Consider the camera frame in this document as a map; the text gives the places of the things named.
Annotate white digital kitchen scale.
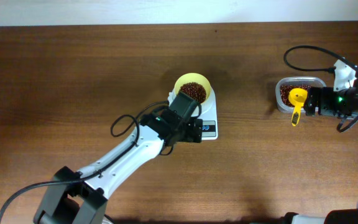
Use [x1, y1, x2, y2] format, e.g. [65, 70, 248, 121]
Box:
[168, 86, 219, 141]

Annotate yellow plastic bowl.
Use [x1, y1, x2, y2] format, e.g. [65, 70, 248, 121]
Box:
[174, 73, 211, 94]

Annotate small yellow scoop bowl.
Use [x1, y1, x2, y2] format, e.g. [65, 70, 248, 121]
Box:
[288, 88, 308, 126]

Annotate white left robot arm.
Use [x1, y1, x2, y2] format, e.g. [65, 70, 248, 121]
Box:
[33, 106, 202, 224]

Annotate clear plastic container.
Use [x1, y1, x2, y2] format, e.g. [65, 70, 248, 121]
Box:
[275, 77, 326, 113]

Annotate red beans in bowl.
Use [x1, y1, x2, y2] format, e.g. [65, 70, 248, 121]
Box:
[180, 82, 206, 103]

